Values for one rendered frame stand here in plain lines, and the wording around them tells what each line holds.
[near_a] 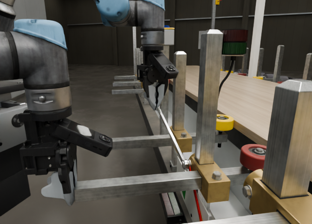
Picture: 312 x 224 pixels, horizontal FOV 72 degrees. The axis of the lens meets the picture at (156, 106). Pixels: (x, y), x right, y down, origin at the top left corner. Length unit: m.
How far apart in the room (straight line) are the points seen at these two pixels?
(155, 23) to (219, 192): 0.49
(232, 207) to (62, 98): 0.65
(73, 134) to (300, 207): 0.36
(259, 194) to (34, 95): 0.37
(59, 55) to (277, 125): 0.34
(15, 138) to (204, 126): 0.46
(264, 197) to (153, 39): 0.53
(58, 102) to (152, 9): 0.42
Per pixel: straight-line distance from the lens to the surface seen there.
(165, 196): 0.71
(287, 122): 0.27
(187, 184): 0.51
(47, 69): 0.40
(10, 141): 0.63
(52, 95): 0.41
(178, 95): 0.73
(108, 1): 0.56
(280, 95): 0.28
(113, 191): 0.49
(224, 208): 0.83
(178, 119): 0.75
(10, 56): 0.39
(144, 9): 0.70
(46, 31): 0.40
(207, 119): 0.50
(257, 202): 0.33
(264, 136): 0.67
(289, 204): 0.30
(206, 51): 0.47
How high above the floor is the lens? 1.14
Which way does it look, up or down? 15 degrees down
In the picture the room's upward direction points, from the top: straight up
